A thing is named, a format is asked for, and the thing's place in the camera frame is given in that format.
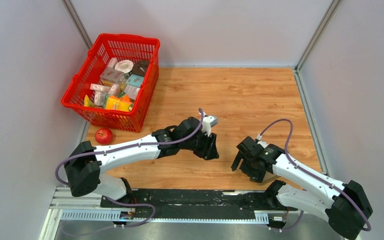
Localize yellow orange snack packet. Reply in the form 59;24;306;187
103;95;134;112

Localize white tape roll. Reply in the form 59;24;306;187
114;59;134;74

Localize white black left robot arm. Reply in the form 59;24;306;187
62;115;219;208

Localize aluminium corner frame post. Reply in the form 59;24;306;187
295;0;342;72

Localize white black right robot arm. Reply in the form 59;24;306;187
231;136;373;239

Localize red plastic shopping basket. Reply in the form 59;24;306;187
61;33;161;132

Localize left aluminium frame post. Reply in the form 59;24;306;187
61;0;93;50

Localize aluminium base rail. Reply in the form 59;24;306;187
37;187;362;240

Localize grey pink carton box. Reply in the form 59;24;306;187
100;67;128;86

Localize red apple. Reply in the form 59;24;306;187
94;128;114;145

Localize light blue small box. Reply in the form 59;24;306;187
126;74;144;88

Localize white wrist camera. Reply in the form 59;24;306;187
255;134;269;149
201;115;219;137

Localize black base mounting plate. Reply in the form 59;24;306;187
100;188;288;221

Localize dark brown round item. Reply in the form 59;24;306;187
131;59;150;77

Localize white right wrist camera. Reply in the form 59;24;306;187
255;134;269;149

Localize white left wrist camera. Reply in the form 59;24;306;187
201;115;219;137

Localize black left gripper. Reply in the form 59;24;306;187
180;128;220;161

